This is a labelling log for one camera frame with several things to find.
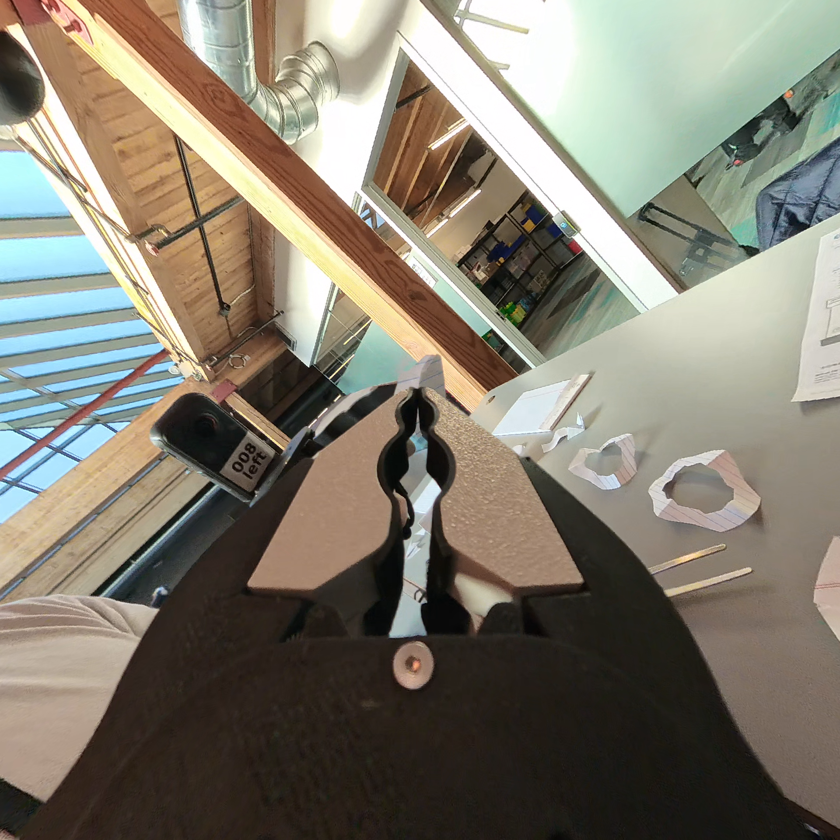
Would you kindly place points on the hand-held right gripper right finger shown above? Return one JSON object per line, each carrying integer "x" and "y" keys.
{"x": 505, "y": 518}

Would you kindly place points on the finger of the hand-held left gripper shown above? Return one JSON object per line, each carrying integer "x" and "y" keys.
{"x": 348, "y": 413}

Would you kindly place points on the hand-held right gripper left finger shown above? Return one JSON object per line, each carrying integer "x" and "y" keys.
{"x": 328, "y": 518}

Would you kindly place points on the lined paper piece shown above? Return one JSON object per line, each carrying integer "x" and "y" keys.
{"x": 423, "y": 377}
{"x": 607, "y": 480}

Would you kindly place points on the white folded paper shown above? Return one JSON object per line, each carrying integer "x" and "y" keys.
{"x": 558, "y": 438}

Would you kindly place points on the red pipe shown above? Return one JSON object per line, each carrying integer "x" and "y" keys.
{"x": 85, "y": 410}

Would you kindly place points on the lined writing pad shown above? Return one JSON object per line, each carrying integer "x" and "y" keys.
{"x": 538, "y": 407}

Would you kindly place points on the glass skylight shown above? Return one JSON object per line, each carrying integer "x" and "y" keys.
{"x": 46, "y": 295}

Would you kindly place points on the brown tweezers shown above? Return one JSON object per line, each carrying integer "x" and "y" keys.
{"x": 709, "y": 581}

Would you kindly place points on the metal storage shelf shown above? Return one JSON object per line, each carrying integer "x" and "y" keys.
{"x": 518, "y": 262}

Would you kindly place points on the door card reader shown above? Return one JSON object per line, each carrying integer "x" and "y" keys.
{"x": 566, "y": 225}

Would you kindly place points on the black hand trolley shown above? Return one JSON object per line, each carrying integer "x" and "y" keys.
{"x": 695, "y": 239}

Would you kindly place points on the printed paper sheet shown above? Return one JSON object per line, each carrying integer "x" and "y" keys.
{"x": 820, "y": 315}

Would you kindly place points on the black dome lamp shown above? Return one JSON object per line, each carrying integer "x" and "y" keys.
{"x": 16, "y": 79}

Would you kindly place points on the navy puffer jacket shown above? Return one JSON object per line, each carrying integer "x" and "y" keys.
{"x": 800, "y": 203}

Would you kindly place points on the black office chair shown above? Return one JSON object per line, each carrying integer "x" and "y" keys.
{"x": 774, "y": 124}

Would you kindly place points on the light wooden post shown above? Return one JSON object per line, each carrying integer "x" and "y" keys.
{"x": 295, "y": 197}

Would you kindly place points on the spiral metal duct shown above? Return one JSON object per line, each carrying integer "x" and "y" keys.
{"x": 289, "y": 98}

